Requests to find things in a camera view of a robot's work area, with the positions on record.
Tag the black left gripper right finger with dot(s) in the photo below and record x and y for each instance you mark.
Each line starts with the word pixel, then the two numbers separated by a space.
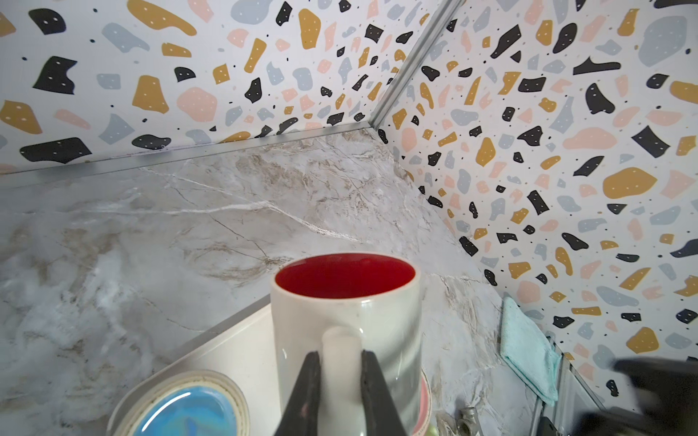
pixel 381 415

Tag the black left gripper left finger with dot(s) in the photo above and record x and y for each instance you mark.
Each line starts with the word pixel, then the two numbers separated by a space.
pixel 300 417

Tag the white mug red inside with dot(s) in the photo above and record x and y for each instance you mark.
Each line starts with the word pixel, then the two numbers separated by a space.
pixel 339 305

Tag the pink mug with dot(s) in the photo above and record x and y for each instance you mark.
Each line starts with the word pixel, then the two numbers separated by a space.
pixel 425 408

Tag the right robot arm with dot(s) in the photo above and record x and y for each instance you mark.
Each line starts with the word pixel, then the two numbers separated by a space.
pixel 666 391

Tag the blue glazed mug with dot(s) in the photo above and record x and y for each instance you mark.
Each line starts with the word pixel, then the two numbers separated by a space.
pixel 198 402

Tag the small clear glass piece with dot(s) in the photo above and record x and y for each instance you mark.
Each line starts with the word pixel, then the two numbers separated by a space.
pixel 464 423

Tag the beige rectangular tray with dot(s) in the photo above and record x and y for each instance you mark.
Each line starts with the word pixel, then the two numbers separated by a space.
pixel 243 349

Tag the teal folded cloth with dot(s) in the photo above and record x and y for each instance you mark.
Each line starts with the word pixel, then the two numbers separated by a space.
pixel 528 352

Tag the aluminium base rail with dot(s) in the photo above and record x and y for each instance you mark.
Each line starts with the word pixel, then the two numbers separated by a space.
pixel 575 399

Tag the aluminium corner post right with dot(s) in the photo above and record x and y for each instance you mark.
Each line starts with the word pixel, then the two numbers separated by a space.
pixel 432 30

